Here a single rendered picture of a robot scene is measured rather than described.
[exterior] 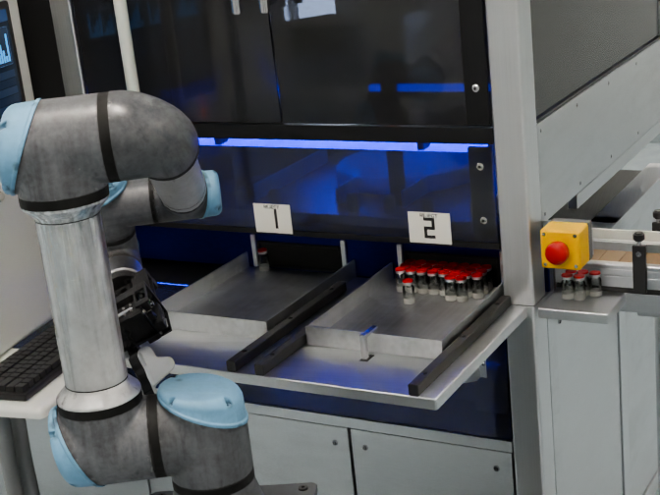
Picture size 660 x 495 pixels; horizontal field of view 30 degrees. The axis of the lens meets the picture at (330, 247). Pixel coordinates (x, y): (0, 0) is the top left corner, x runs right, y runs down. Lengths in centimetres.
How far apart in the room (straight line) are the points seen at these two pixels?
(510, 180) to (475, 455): 57
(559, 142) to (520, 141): 18
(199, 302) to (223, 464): 78
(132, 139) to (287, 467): 126
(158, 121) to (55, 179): 15
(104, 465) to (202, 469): 13
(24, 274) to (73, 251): 101
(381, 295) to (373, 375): 37
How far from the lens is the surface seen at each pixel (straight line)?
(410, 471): 252
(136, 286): 189
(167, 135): 158
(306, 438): 260
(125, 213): 196
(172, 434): 169
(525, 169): 217
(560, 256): 216
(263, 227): 245
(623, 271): 229
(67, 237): 161
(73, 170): 157
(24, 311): 262
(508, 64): 214
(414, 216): 228
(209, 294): 247
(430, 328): 218
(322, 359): 210
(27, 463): 286
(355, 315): 227
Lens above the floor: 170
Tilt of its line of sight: 18 degrees down
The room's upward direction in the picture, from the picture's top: 6 degrees counter-clockwise
